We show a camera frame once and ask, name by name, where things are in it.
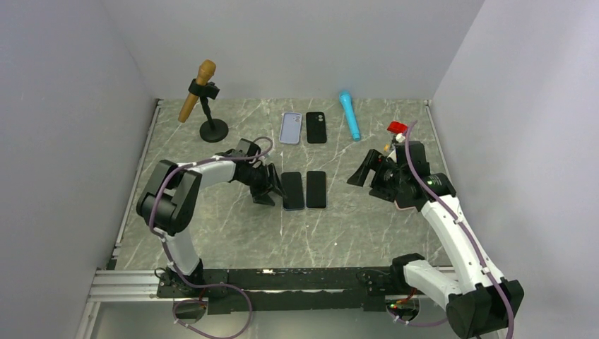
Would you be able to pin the gold microphone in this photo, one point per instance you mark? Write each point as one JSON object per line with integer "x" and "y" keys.
{"x": 200, "y": 87}

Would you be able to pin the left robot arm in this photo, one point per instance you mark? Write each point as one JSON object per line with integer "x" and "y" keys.
{"x": 168, "y": 200}

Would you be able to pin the red toy object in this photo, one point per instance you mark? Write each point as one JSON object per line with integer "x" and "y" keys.
{"x": 397, "y": 130}

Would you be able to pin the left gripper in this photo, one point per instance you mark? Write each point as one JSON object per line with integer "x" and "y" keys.
{"x": 267, "y": 186}

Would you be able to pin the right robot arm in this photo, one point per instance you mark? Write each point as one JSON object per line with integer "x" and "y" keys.
{"x": 480, "y": 300}

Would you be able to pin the black base frame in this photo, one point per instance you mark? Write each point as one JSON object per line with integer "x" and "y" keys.
{"x": 289, "y": 289}

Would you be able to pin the purple phone case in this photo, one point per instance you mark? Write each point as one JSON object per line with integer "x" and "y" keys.
{"x": 291, "y": 128}

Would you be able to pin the black phone case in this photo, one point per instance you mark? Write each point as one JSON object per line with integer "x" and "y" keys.
{"x": 316, "y": 127}

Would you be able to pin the blue microphone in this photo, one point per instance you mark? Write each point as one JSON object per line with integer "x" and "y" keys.
{"x": 346, "y": 103}

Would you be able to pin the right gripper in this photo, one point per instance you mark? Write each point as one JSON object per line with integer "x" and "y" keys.
{"x": 378, "y": 190}

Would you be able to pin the black microphone stand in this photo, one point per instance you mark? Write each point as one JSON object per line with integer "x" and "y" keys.
{"x": 212, "y": 130}

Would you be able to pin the black phone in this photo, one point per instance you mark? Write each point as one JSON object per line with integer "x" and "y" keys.
{"x": 316, "y": 190}

